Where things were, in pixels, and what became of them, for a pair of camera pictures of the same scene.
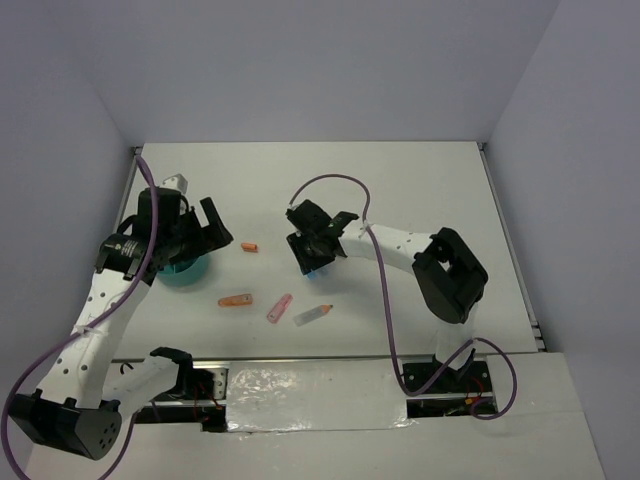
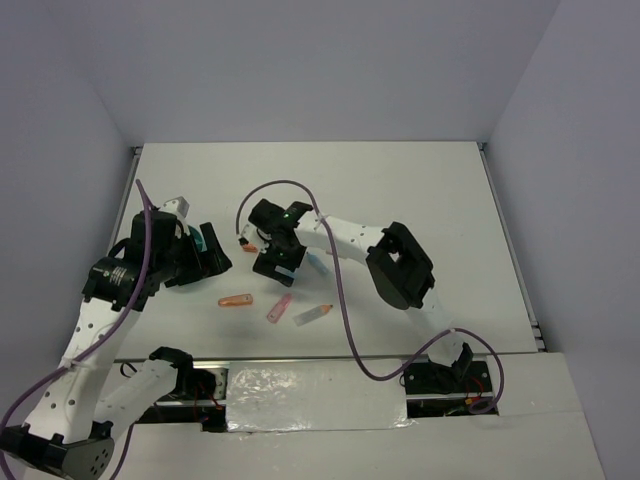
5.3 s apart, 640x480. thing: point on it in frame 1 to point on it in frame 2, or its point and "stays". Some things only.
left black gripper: (211, 237) to (210, 263)
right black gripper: (296, 241) to (267, 263)
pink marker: (279, 308) stays
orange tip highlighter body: (312, 314) stays
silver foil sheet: (270, 396) stays
